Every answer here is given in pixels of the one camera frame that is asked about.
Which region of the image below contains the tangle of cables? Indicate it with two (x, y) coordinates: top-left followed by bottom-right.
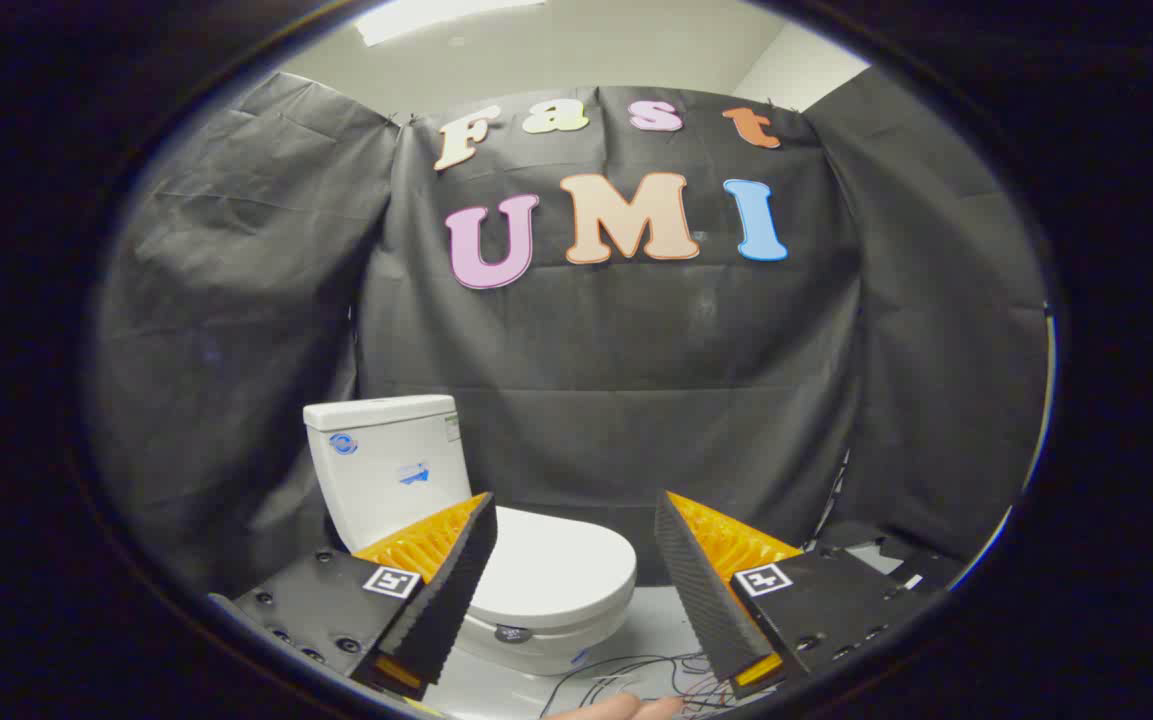
(539, 650), (742, 720)

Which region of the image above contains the black backdrop cloth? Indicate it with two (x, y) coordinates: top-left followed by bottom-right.
(86, 70), (1052, 601)

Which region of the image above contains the white ceramic toilet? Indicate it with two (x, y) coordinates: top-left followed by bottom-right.
(303, 395), (638, 677)

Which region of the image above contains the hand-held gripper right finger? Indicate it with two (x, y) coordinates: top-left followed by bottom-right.
(654, 490), (947, 699)

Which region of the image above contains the white toilet tank cover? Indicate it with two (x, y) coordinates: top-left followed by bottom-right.
(303, 395), (458, 434)

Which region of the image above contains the white toilet lid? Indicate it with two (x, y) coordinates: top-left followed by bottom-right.
(466, 506), (638, 619)

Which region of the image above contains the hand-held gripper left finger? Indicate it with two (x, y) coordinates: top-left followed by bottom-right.
(208, 492), (499, 701)

